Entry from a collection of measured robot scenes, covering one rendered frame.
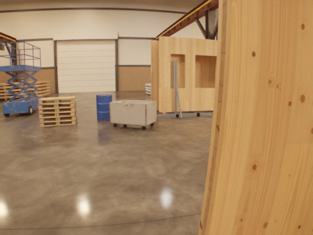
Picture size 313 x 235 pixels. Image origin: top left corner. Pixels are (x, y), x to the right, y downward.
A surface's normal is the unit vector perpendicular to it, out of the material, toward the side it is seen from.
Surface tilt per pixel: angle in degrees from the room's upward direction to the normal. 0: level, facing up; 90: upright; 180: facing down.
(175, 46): 90
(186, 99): 90
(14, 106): 90
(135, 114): 90
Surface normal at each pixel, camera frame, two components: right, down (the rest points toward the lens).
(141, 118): -0.36, 0.18
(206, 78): 0.22, 0.19
